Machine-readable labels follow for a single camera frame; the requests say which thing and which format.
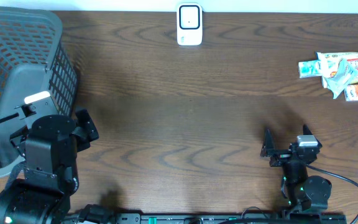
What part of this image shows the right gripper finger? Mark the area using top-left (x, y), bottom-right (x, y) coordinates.
top-left (303, 124), bottom-right (320, 145)
top-left (260, 129), bottom-right (275, 156)

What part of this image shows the yellow snack bag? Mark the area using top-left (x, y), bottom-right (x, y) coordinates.
top-left (316, 52), bottom-right (358, 88)

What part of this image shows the orange juice carton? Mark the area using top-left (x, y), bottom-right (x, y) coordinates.
top-left (344, 84), bottom-right (358, 101)

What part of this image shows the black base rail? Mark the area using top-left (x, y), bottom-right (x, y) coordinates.
top-left (63, 212), bottom-right (348, 224)

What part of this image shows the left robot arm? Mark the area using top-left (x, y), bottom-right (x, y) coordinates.
top-left (0, 108), bottom-right (116, 224)

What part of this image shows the grey plastic mesh basket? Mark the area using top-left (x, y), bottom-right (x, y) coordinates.
top-left (0, 7), bottom-right (79, 177)

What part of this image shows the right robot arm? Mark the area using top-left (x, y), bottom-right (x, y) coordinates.
top-left (260, 125), bottom-right (332, 213)

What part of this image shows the teal tissue pack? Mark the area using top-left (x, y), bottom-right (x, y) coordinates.
top-left (298, 60), bottom-right (329, 78)

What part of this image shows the white barcode scanner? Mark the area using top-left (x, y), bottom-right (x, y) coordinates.
top-left (177, 3), bottom-right (203, 46)

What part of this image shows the teal snack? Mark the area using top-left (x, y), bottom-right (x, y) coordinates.
top-left (324, 58), bottom-right (358, 99)

